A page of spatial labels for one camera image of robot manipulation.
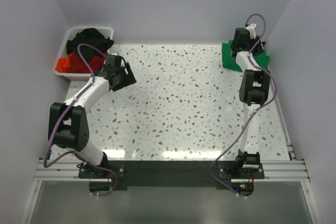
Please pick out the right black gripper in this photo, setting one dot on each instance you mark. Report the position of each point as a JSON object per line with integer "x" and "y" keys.
{"x": 258, "y": 49}

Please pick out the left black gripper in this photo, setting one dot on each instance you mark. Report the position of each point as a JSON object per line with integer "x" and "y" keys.
{"x": 129, "y": 78}

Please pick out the green t shirt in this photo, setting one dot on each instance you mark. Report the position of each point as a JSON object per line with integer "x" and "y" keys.
{"x": 229, "y": 63}

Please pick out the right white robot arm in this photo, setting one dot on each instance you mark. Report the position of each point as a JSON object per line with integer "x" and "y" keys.
{"x": 253, "y": 93}

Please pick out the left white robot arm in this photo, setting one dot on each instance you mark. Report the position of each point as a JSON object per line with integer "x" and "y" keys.
{"x": 68, "y": 124}

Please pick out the white laundry basket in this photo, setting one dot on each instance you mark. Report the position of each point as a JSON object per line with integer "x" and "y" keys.
{"x": 106, "y": 31}

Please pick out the red t shirt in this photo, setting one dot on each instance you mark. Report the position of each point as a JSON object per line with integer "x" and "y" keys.
{"x": 74, "y": 64}

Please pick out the black t shirt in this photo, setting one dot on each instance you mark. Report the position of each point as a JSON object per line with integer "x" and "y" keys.
{"x": 92, "y": 37}

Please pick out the orange t shirt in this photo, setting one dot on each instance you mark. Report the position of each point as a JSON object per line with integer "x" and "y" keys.
{"x": 63, "y": 64}

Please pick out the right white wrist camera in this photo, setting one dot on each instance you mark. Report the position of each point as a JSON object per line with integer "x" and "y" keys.
{"x": 251, "y": 28}

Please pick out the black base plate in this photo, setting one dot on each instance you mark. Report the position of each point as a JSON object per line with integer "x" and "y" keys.
{"x": 121, "y": 175}

